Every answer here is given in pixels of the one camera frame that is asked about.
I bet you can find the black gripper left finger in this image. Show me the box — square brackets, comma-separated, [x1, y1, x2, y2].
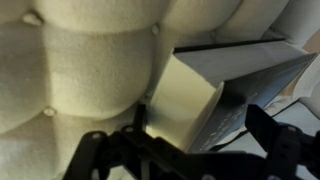
[63, 103, 158, 180]

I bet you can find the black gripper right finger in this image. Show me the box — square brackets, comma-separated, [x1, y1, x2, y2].
[244, 103, 320, 180]

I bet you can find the black book with blue cover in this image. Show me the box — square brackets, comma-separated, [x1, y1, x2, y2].
[144, 38, 318, 155]

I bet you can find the cream tufted mattress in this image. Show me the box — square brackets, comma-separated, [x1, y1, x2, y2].
[0, 0, 320, 180]

